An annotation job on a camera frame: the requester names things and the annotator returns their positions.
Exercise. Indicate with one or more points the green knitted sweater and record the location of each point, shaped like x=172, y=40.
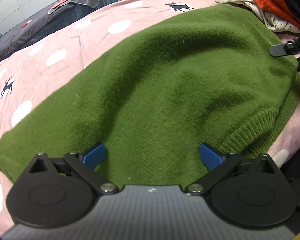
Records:
x=204, y=75

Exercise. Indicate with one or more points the red item on bed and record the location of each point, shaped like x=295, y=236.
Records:
x=58, y=4

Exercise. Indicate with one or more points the white dotted garment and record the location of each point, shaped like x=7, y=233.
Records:
x=271, y=21

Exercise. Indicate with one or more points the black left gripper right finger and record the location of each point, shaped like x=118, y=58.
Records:
x=248, y=193

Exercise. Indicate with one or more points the dark grey treatment bed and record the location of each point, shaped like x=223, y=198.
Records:
x=40, y=25

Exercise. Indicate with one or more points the pink polka dot bedsheet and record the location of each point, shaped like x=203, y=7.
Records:
x=41, y=69

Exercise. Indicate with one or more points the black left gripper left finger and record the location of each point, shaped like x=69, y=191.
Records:
x=55, y=192

